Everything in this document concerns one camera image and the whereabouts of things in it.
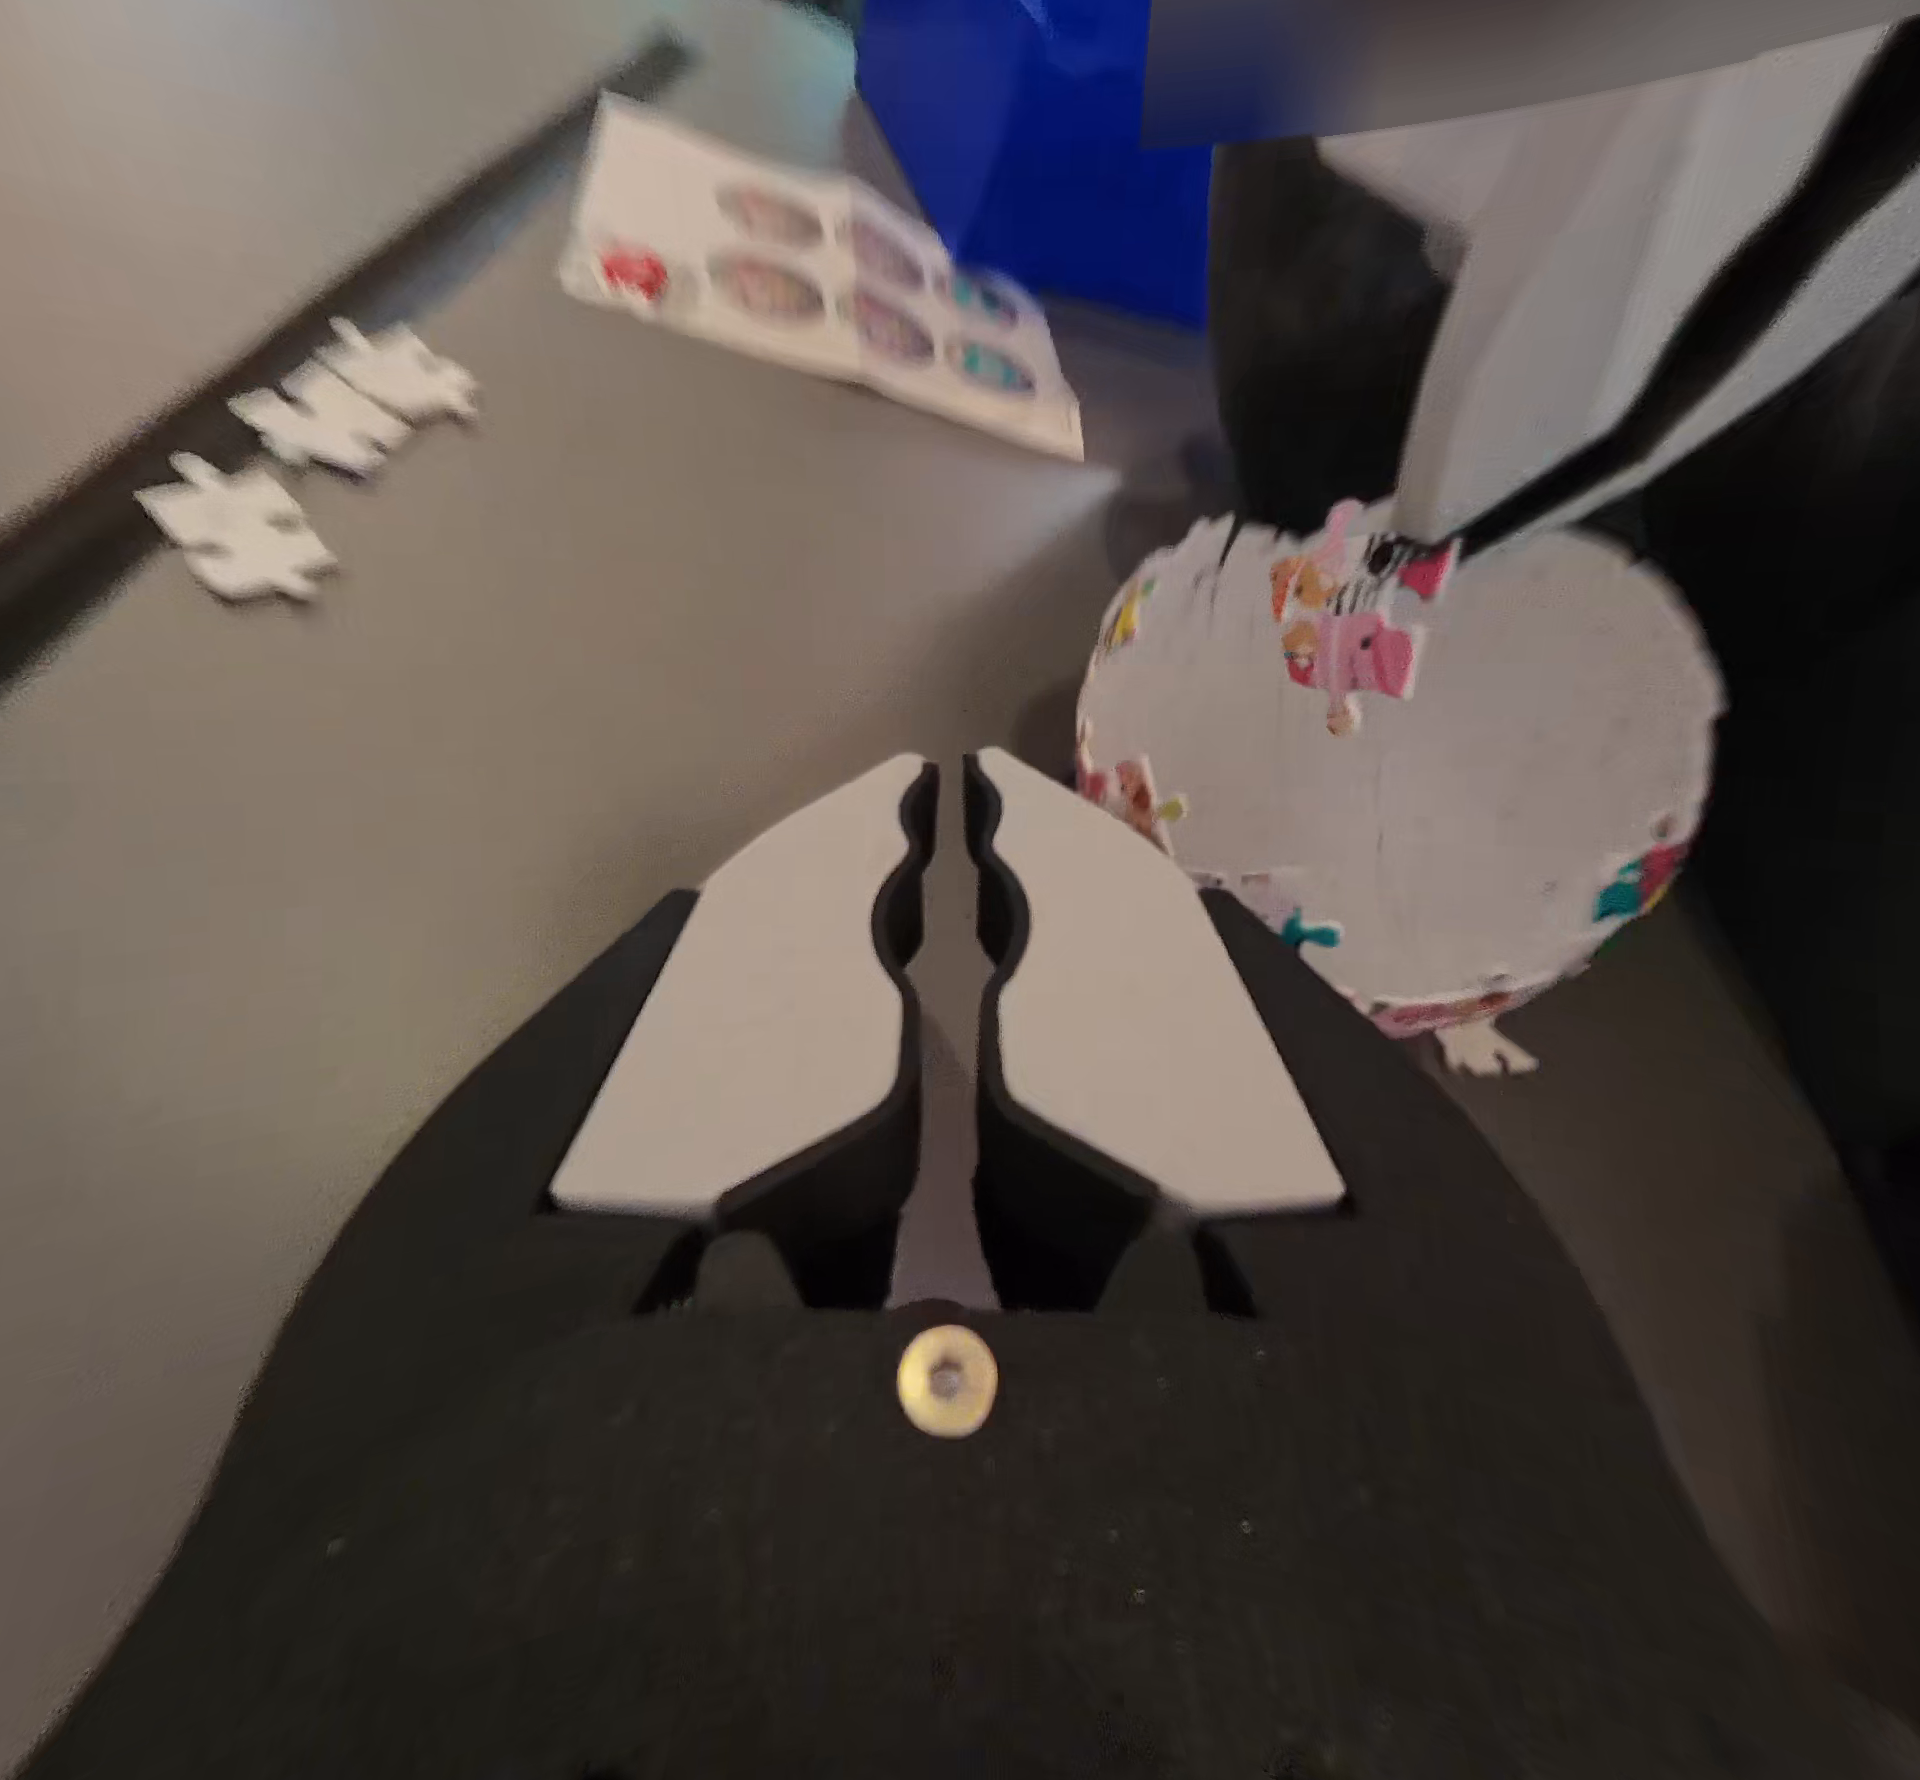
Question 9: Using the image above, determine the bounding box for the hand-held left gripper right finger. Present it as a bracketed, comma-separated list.
[965, 745, 1355, 1307]

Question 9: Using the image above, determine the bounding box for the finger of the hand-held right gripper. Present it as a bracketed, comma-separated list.
[1464, 145, 1920, 557]
[1392, 35, 1897, 546]

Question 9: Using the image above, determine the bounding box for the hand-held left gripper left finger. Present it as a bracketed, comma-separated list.
[547, 748, 944, 1307]

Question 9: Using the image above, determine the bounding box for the colourful puzzle ball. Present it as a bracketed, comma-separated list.
[1072, 495, 1730, 1041]

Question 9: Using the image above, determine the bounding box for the single colourful puzzle piece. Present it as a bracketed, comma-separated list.
[1263, 495, 1466, 740]

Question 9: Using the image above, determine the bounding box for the row of white puzzle pieces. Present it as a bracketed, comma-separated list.
[1432, 1013, 1544, 1083]

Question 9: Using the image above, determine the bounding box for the single white puzzle piece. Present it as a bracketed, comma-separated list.
[134, 448, 340, 609]
[313, 313, 484, 435]

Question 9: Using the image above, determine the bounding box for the white puzzle leaflet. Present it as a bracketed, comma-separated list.
[555, 91, 1091, 465]

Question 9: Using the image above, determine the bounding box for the blue plastic bin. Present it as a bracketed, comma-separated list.
[853, 0, 1221, 331]

